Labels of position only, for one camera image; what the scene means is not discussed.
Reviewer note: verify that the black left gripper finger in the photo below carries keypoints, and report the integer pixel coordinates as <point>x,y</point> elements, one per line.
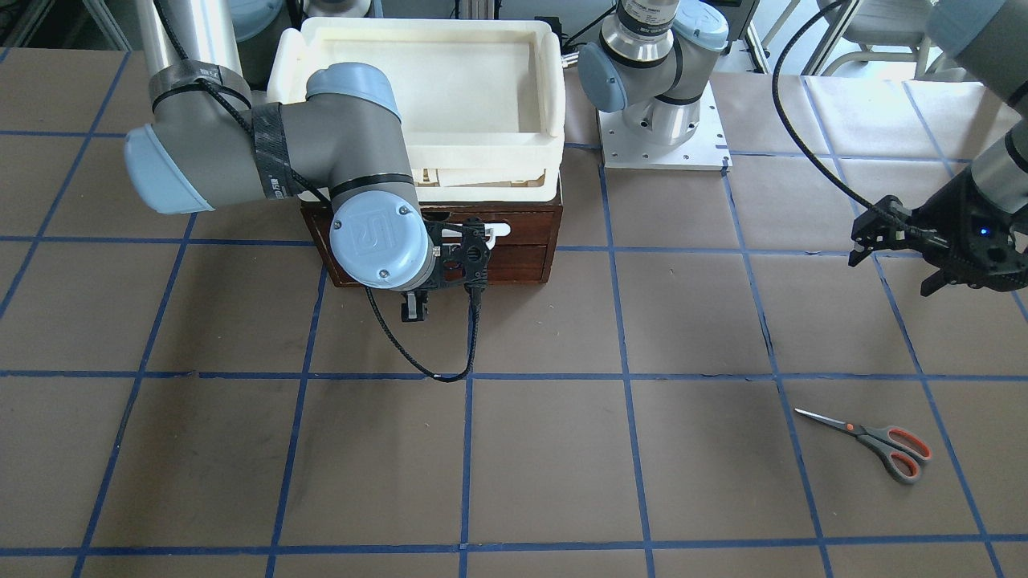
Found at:
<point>891,250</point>
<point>886,221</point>

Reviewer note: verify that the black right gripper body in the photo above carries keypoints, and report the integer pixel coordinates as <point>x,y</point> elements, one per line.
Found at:
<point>413,306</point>

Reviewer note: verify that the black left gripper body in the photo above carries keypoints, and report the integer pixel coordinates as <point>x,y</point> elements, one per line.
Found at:
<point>944,215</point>

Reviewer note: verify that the white drawer handle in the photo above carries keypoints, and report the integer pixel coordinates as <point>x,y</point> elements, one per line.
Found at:
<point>492,232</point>

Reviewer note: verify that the grey orange handled scissors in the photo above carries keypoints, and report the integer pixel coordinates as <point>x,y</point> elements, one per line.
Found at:
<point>901,452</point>

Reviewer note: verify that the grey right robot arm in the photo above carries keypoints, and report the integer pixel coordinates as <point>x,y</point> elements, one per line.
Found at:
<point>209,146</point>

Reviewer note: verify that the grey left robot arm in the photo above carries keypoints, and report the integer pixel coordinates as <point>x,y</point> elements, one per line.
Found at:
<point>988,40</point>

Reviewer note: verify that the dark wooden drawer cabinet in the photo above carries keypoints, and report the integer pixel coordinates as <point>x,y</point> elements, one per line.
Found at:
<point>524,256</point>

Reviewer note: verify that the white plastic bin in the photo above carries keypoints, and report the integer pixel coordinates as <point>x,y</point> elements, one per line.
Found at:
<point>482,103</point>

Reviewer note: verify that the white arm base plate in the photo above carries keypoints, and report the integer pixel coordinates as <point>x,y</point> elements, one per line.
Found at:
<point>659,135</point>

